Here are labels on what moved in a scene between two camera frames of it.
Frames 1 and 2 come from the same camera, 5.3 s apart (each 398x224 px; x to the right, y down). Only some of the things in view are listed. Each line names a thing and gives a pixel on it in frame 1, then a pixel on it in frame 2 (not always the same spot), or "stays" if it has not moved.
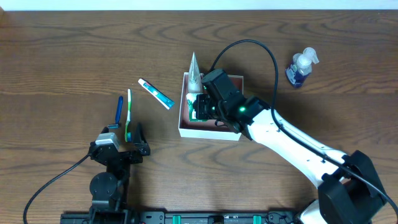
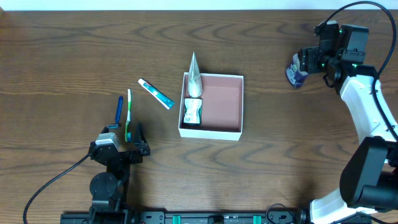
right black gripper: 200,106 → 310,60
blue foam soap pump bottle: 298,71 stays
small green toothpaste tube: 156,94 stays
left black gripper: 123,154 stays
